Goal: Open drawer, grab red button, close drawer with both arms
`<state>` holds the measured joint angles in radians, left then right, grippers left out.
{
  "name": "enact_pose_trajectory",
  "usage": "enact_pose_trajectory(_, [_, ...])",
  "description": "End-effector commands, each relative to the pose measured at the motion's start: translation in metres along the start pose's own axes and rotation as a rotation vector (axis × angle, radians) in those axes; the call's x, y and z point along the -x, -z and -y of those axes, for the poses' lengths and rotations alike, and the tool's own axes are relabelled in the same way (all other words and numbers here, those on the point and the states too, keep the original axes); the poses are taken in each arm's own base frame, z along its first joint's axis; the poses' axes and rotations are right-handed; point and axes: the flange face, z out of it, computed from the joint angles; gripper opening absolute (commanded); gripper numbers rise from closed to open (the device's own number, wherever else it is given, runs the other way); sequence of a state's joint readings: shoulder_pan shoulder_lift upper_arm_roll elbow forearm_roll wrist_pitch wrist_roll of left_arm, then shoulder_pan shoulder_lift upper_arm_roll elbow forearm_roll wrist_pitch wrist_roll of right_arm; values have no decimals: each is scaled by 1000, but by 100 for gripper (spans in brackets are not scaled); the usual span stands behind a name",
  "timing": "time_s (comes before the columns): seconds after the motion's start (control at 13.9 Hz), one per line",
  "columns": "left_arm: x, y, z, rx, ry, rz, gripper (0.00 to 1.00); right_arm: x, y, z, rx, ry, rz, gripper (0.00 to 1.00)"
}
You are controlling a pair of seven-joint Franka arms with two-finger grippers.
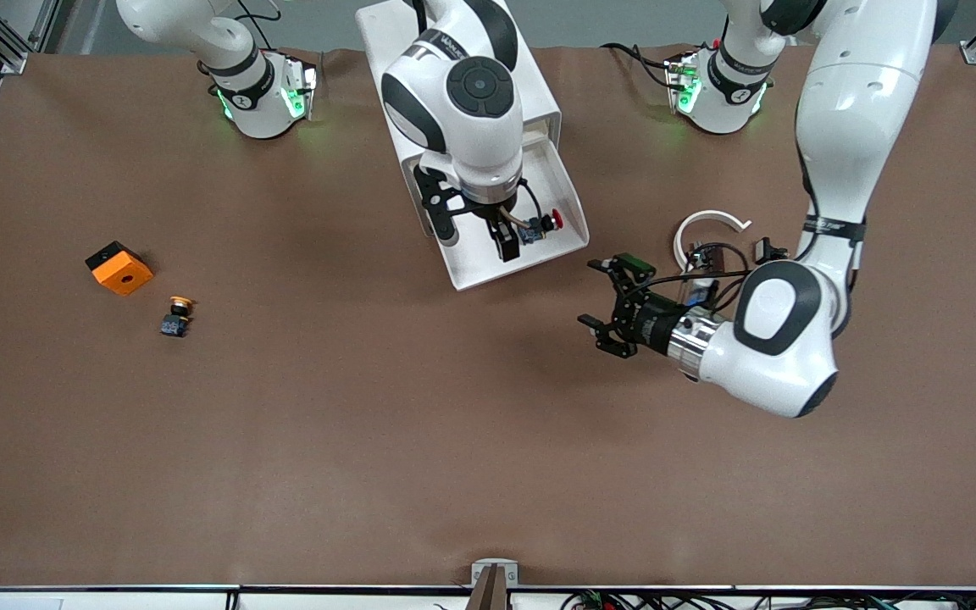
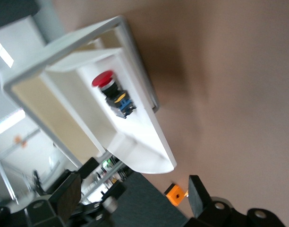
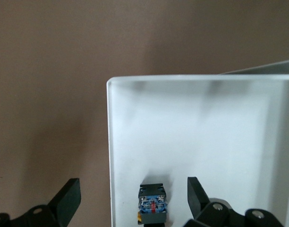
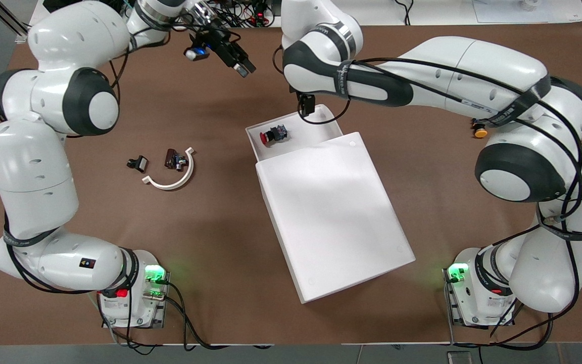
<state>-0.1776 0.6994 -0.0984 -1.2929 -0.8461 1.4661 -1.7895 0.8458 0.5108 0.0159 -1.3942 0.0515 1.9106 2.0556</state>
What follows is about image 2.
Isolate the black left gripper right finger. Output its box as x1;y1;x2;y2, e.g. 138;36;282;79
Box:
187;175;287;227

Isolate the red push button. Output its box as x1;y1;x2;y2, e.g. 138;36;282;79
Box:
91;70;137;120

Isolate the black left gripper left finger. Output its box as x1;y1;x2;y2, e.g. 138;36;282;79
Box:
0;172;83;227

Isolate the orange box with hole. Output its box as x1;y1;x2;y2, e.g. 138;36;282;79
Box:
163;182;190;207

